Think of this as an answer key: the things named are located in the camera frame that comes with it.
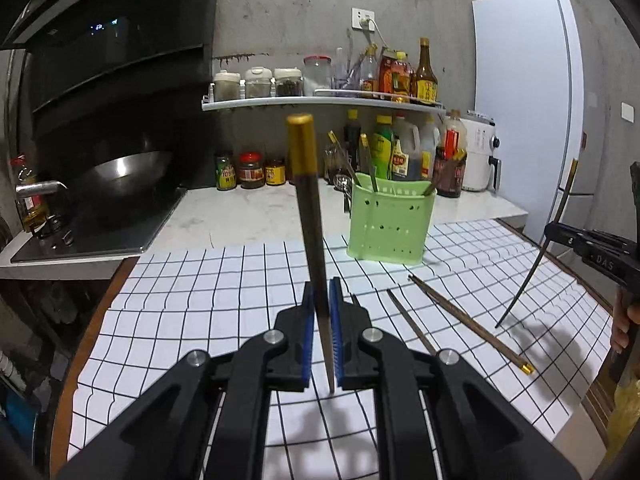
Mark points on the white grid-pattern tablecloth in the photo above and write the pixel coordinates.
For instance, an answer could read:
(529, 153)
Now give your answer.
(200, 300)

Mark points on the black glass cooktop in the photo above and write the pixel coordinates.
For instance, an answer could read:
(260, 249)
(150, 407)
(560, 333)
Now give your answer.
(110, 240)

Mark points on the white air fryer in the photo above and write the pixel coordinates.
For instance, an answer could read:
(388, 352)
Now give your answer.
(480, 155)

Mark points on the small jar yellow label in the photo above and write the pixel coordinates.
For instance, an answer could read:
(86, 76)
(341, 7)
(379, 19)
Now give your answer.
(275, 174)

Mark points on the white wall outlet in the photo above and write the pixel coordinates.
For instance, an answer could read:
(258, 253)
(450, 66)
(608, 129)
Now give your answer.
(363, 18)

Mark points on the steel wok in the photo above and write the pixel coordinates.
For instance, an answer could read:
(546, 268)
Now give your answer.
(120, 175)

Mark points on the person's right hand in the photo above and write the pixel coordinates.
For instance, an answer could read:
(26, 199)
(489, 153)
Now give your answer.
(620, 332)

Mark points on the red-lidded clear jar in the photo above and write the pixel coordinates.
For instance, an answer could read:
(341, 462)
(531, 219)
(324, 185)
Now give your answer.
(317, 77)

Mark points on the white curved wall shelf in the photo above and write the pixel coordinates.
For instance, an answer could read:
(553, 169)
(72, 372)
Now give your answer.
(320, 102)

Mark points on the red seasoning packet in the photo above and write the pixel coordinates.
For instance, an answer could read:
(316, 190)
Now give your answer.
(385, 75)

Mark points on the clear glass jar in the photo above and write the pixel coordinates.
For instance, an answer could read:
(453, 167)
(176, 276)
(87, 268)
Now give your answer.
(332, 165)

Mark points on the tall brown sauce bottle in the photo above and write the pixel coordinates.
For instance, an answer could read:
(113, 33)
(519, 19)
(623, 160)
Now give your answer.
(425, 80)

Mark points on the small jar yellow-green label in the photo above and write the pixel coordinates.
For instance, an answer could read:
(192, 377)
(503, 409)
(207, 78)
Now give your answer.
(226, 175)

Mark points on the yellow oil bottle red label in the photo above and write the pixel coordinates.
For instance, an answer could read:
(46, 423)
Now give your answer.
(30, 205)

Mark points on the red-lidded chili sauce jar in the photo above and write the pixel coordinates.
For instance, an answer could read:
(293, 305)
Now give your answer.
(251, 172)

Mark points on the green plastic utensil holder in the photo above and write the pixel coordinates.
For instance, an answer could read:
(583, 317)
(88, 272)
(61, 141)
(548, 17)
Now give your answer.
(390, 230)

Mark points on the plain dark chopstick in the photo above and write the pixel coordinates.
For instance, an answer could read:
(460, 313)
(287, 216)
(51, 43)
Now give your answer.
(347, 201)

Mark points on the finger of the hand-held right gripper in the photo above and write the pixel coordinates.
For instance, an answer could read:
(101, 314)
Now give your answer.
(565, 234)

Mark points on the white-lidded condiment jar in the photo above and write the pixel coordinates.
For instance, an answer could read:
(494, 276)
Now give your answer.
(258, 85)
(226, 87)
(288, 84)

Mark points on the clear bottle yellow label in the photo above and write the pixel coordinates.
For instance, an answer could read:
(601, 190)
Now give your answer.
(429, 150)
(369, 75)

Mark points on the green bottle yellow cap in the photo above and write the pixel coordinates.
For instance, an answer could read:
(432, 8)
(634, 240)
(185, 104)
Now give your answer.
(384, 150)

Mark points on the white refrigerator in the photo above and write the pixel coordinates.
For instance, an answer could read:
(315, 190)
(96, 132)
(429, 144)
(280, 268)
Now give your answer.
(525, 110)

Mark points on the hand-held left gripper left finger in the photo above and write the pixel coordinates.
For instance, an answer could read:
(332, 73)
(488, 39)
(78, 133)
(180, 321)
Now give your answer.
(308, 340)

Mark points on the yellow-capped oil bottle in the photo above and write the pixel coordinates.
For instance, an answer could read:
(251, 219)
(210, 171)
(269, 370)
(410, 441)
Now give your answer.
(401, 80)

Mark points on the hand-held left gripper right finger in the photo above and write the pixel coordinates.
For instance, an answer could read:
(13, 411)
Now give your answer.
(336, 345)

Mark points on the large dark vinegar jug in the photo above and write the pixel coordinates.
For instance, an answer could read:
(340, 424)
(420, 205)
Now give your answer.
(405, 155)

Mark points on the white wall switch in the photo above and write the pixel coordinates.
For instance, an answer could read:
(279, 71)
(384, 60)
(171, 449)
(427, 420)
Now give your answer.
(627, 111)

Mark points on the black range hood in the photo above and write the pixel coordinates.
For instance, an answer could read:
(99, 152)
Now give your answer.
(115, 60)

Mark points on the dark bottle yellow cap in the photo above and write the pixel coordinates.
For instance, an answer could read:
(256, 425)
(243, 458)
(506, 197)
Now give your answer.
(352, 135)

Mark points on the clear cup with utensils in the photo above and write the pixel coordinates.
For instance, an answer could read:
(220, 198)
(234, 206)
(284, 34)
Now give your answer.
(346, 82)

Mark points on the large soy sauce bottle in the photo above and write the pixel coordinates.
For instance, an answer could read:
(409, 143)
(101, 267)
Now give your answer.
(452, 175)

